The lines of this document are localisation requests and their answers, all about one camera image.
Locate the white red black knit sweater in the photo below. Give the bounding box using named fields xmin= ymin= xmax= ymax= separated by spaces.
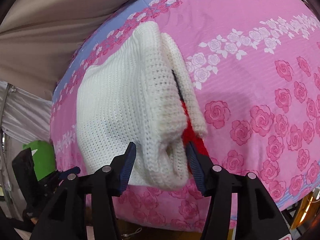
xmin=76 ymin=21 xmax=207 ymax=190

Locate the green plastic object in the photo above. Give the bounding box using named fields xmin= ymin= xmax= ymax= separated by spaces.
xmin=23 ymin=140 xmax=56 ymax=181

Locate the white pleated curtain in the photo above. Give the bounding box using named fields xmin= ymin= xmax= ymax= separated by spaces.
xmin=1 ymin=86 xmax=52 ymax=144

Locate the pink floral bed sheet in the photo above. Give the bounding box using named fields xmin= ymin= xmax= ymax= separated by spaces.
xmin=49 ymin=0 xmax=320 ymax=233

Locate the beige fabric headboard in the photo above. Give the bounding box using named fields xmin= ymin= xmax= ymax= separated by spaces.
xmin=1 ymin=0 xmax=129 ymax=100

